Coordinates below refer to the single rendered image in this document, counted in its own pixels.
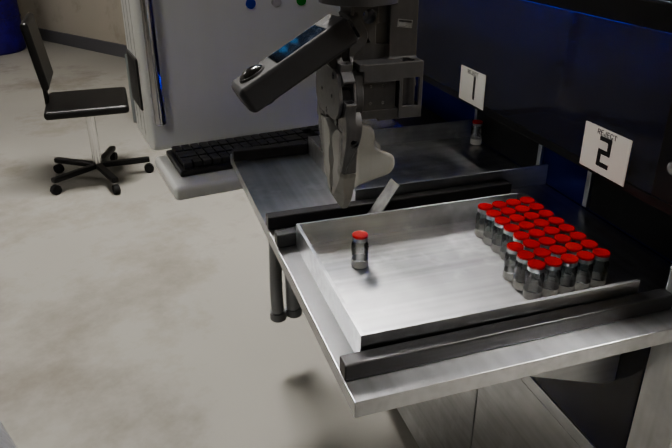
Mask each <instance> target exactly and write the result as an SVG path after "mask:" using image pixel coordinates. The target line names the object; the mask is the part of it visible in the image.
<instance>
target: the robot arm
mask: <svg viewBox="0 0 672 448"><path fill-rule="evenodd" d="M318 1H319V2H320V3H322V4H327V5H334V6H340V11H339V15H340V16H335V15H332V14H328V15H327V16H325V17H324V18H323V19H321V20H320V21H318V22H317V23H315V24H314V25H312V26H311V27H310V28H308V29H307V30H305V31H304V32H302V33H301V34H300V35H298V36H297V37H295V38H294V39H292V40H291V41H289V42H288V43H287V44H285V45H284V46H282V47H281V48H279V49H278V50H276V51H275V52H274V53H272V54H271V55H269V56H268V57H266V58H265V59H264V60H262V61H261V62H259V63H258V64H256V65H253V66H250V67H249V68H247V69H246V70H245V71H244V72H243V73H242V75H241V76H239V77H238V78H236V79H235V80H233V82H232V84H231V87H232V89H233V91H234V92H235V94H236V95H237V97H238V98H239V99H240V101H241V102H242V103H243V104H244V105H245V106H246V107H247V108H248V110H249V111H251V112H254V113H256V112H259V111H260V110H261V109H263V108H264V107H266V106H268V105H270V104H271V103H273V102H274V101H275V100H276V99H277V98H278V97H280V96H281V95H283V94H284V93H286V92H287V91H288V90H290V89H291V88H293V87H294V86H296V85H297V84H298V83H300V82H301V81H303V80H304V79H306V78H307V77H308V76H310V75H311V74H313V73H314V72H316V93H317V113H318V125H319V134H320V142H321V150H322V151H323V160H324V166H325V171H326V176H327V181H328V186H329V190H330V192H331V194H332V195H333V197H334V198H335V200H336V201H337V203H338V205H339V206H340V207H341V208H347V207H348V205H349V203H350V201H351V198H352V194H353V190H354V189H355V188H356V187H357V186H359V185H361V184H364V183H367V182H369V181H372V180H374V179H377V178H380V177H382V176H385V175H387V174H389V173H390V172H391V171H392V170H393V168H394V164H395V161H394V157H393V155H392V154H390V153H388V152H385V151H382V150H381V146H380V144H379V143H378V142H376V141H375V134H374V130H373V128H372V127H371V126H370V125H368V124H366V123H362V120H364V119H373V118H375V119H377V120H378V121H379V120H389V119H399V118H409V117H419V116H421V105H422V88H423V70H424V61H423V60H421V59H419V58H417V56H416V48H417V29H418V10H419V0H318ZM364 12H365V14H364ZM363 14H364V16H363ZM416 77H418V89H417V104H414V97H415V85H416V80H415V78H416Z"/></svg>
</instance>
